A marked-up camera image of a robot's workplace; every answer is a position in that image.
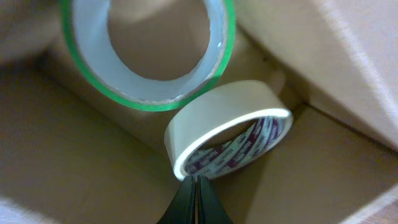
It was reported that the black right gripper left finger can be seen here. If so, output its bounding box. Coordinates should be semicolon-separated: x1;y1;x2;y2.
157;176;196;224

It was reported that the brown cardboard box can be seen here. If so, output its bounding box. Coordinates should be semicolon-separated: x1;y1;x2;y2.
1;1;397;223

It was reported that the cream masking tape roll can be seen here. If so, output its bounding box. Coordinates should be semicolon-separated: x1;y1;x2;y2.
164;80;293;180

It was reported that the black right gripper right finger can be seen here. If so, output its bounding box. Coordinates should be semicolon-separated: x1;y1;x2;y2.
197;176;233;224

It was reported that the green tape roll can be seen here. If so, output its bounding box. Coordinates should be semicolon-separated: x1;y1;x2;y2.
60;0;236;111

